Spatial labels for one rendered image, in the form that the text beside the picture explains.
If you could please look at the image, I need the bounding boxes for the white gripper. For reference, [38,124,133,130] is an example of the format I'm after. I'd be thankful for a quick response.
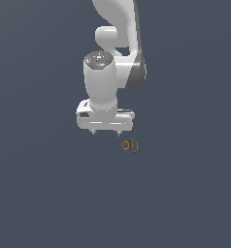
[75,99,137,137]

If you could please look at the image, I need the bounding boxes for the orange-handled scissors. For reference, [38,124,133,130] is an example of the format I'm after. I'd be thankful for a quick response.
[120,128,140,154]

